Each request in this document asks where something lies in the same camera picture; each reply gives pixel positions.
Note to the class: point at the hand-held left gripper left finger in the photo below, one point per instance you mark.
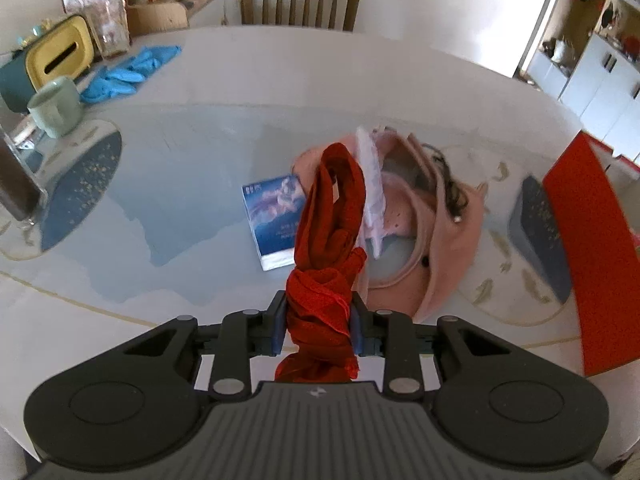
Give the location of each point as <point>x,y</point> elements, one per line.
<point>277,330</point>

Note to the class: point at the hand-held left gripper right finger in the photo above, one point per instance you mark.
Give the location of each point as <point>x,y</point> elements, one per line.
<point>356,330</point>

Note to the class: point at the red mesh cloth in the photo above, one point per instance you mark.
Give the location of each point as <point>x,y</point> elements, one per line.
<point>320,300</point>

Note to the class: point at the blue tissue pack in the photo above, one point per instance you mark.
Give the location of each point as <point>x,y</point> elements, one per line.
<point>270,220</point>

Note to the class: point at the pink coat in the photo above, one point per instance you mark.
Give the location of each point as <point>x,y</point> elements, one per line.
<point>445,260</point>

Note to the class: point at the red white cardboard box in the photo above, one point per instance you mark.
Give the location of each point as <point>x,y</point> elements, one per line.
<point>585,230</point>

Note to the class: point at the white sheer cloth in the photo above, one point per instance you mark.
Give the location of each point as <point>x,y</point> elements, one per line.
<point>372,195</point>

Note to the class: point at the blue printed table mat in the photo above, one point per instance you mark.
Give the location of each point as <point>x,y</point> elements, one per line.
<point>175,185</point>

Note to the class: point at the blue rubber gloves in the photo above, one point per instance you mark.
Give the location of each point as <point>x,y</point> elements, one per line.
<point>125,72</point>

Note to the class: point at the dark brown clear container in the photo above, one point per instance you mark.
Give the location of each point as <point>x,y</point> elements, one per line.
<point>15,180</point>

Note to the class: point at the green mug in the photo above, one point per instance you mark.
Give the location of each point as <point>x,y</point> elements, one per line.
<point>55,110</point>

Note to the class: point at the brown basket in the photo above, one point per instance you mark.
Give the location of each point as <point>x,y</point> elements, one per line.
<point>157,19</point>

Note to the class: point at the white cabinet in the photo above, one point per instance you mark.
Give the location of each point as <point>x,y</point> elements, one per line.
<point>595,85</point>

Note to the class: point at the clear glass jar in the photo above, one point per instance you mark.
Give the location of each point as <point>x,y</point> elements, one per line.
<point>107,30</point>

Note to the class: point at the grey bag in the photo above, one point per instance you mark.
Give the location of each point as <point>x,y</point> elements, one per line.
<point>559,50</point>

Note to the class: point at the yellow teal tissue box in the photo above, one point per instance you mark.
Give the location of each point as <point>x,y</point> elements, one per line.
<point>55,55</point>

